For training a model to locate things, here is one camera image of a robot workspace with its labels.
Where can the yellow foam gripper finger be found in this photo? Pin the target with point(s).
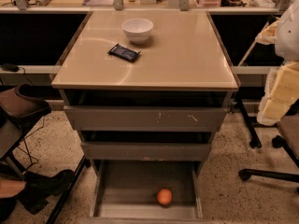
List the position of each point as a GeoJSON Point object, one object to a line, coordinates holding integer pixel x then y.
{"type": "Point", "coordinates": [281, 91]}
{"type": "Point", "coordinates": [267, 35]}

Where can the orange fruit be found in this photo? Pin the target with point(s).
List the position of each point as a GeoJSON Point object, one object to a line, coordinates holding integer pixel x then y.
{"type": "Point", "coordinates": [164, 196]}

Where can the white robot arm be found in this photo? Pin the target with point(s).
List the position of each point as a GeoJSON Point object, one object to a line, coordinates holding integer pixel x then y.
{"type": "Point", "coordinates": [287, 34]}

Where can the grey drawer cabinet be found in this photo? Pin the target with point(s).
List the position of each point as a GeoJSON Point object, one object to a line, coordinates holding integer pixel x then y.
{"type": "Point", "coordinates": [181, 65]}

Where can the bottom grey drawer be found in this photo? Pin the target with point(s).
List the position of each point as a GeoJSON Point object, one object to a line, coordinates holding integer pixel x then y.
{"type": "Point", "coordinates": [127, 190]}

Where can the grey drawer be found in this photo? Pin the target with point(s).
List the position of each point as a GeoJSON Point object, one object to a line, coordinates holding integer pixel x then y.
{"type": "Point", "coordinates": [146, 151]}
{"type": "Point", "coordinates": [127, 190]}
{"type": "Point", "coordinates": [144, 119]}

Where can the middle grey drawer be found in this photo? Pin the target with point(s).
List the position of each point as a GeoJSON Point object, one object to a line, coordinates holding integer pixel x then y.
{"type": "Point", "coordinates": [146, 151]}

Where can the top grey drawer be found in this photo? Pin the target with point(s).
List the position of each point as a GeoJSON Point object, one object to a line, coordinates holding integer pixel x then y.
{"type": "Point", "coordinates": [144, 119]}

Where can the black table leg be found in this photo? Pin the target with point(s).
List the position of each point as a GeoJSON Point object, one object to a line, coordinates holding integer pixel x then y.
{"type": "Point", "coordinates": [255, 140]}

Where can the white ceramic bowl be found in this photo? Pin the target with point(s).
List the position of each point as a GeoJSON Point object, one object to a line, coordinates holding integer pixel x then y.
{"type": "Point", "coordinates": [137, 31]}

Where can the dark blue snack packet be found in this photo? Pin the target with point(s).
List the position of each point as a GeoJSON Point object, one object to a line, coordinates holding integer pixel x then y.
{"type": "Point", "coordinates": [124, 53]}

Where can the black boot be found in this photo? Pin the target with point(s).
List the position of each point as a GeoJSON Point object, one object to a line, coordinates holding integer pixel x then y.
{"type": "Point", "coordinates": [36, 191]}

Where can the black power adapter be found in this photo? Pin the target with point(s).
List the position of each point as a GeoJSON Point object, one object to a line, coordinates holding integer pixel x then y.
{"type": "Point", "coordinates": [10, 67]}

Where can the brown office chair left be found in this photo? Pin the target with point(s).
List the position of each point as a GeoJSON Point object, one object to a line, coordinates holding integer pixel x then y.
{"type": "Point", "coordinates": [19, 111]}

